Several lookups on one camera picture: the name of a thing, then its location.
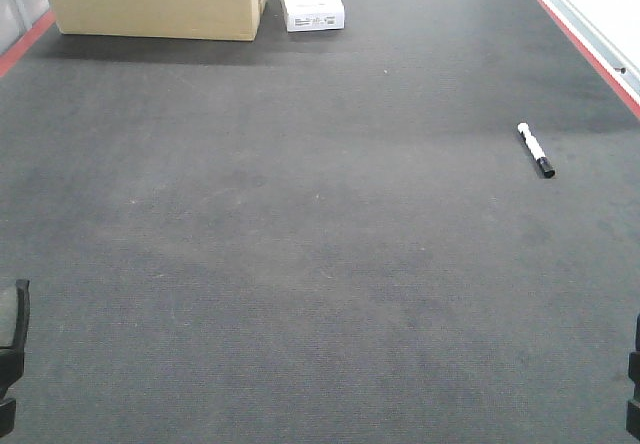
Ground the white conveyor side rail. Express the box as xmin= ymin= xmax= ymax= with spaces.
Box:
xmin=537 ymin=0 xmax=639 ymax=116

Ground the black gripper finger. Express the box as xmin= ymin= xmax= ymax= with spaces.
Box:
xmin=1 ymin=279 xmax=30 ymax=437
xmin=626 ymin=322 xmax=640 ymax=439

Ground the white black marker pen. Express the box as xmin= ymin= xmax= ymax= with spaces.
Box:
xmin=517 ymin=122 xmax=555 ymax=179

